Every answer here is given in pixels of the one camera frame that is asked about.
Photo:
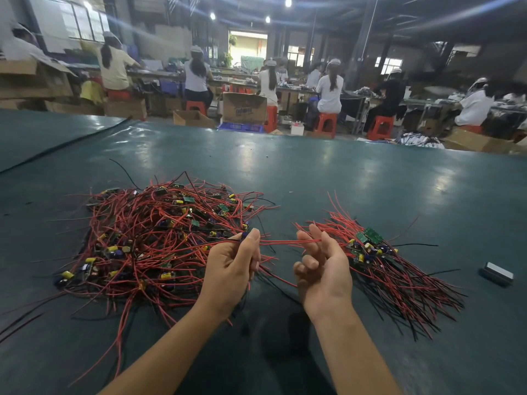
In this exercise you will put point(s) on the person's left hand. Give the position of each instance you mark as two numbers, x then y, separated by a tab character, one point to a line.
229	275

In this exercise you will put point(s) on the person's right hand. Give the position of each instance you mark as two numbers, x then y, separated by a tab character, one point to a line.
325	279

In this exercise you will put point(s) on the person's right forearm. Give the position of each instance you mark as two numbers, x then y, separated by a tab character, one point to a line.
356	354

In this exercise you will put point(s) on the person's left forearm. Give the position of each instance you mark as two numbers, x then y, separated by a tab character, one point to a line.
161	354

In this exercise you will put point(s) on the dark green table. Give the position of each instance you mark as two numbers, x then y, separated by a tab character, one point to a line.
428	185

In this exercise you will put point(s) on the blue plastic crate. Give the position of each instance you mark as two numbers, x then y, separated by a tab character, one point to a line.
241	126

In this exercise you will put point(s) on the red plastic stool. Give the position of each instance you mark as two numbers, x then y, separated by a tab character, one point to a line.
327	124
381	127
473	129
119	94
196	106
272	118

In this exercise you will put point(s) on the heap of black white items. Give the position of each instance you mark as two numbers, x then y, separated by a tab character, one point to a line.
421	140

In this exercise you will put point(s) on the small black grey block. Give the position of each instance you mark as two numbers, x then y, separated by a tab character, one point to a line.
497	273

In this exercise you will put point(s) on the yellow sack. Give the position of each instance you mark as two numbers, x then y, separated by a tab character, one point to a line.
91	91

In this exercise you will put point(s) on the large open cardboard box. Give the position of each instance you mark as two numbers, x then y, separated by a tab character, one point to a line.
34	78

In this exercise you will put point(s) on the grid window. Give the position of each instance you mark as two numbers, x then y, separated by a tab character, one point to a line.
85	20

